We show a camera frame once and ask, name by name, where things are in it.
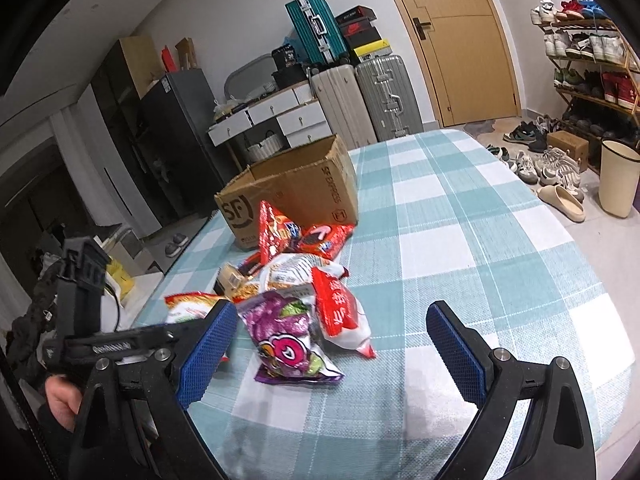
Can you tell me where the grey rounded frame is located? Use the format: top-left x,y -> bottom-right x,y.
223,55 -> 279,104

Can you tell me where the dark cloth pile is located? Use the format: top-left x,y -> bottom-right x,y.
4,247 -> 63,366

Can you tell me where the red chips bag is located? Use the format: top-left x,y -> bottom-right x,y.
257,200 -> 302,267

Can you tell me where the small beige snack packet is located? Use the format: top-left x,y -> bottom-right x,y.
215,264 -> 242,299

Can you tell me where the yellow plastic bag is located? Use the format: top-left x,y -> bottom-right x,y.
105,257 -> 137,306

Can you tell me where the dark red snack bar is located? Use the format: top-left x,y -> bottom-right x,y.
237,252 -> 264,277

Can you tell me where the wooden door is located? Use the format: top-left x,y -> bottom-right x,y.
374,0 -> 522,129

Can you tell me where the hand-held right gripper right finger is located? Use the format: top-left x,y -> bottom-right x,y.
426,301 -> 596,480

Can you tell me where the beige suitcase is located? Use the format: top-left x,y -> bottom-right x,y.
309,62 -> 379,149

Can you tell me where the person's left forearm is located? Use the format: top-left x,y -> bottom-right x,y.
36,402 -> 76,480

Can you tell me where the pair of grey slippers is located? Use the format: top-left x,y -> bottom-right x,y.
163,232 -> 191,259

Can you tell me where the group of racked shoes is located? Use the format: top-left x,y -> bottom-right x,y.
530,0 -> 640,133

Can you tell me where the black storage bin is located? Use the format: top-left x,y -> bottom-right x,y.
271,62 -> 314,89

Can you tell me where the white printed noodle snack bag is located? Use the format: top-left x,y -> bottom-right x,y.
235,252 -> 349,306

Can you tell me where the silver suitcase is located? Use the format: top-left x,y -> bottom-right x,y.
355,54 -> 425,142

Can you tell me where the beige slide sandal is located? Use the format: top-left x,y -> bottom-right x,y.
536,185 -> 585,211
559,201 -> 587,224

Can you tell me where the group of scattered sneakers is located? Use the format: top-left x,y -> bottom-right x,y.
486,116 -> 586,187

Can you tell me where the wooden shoe rack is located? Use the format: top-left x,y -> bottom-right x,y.
531,10 -> 640,177

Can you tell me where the woven basket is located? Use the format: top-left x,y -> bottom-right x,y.
244,130 -> 287,164

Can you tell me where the brown paper carton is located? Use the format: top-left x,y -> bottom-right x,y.
174,37 -> 197,72

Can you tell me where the checked tablecloth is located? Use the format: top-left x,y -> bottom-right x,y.
134,127 -> 637,480

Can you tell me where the tan cardboard carton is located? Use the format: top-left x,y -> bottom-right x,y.
119,35 -> 167,99

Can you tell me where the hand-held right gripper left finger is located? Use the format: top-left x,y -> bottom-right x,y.
67,300 -> 239,480

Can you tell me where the black and red shoebox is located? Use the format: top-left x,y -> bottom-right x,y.
340,19 -> 378,37

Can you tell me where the teal suitcase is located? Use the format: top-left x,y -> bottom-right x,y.
285,0 -> 352,66

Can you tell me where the purple snack bag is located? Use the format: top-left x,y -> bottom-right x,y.
237,291 -> 346,386

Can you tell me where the white drawer dresser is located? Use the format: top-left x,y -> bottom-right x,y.
207,82 -> 329,161

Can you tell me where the black printed bag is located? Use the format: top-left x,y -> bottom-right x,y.
271,45 -> 302,69

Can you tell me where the orange and white snack bag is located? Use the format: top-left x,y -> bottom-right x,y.
165,291 -> 232,326

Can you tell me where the dark shoebox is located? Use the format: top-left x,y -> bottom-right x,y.
345,30 -> 384,47

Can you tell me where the red cookie packet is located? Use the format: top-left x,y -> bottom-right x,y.
294,223 -> 356,261

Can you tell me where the person's left hand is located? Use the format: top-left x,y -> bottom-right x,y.
45,376 -> 83,428

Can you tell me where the white waste bin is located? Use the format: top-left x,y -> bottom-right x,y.
598,139 -> 640,219

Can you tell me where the black refrigerator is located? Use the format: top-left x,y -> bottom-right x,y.
136,67 -> 227,222

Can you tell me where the small cardboard box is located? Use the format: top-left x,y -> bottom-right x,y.
546,130 -> 590,162

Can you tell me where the clear plastic bag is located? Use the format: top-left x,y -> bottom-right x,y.
214,100 -> 247,122

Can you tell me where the red and white snack bag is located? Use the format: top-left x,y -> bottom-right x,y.
311,266 -> 377,359

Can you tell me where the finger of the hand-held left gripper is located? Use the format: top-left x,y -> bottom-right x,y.
135,325 -> 177,356

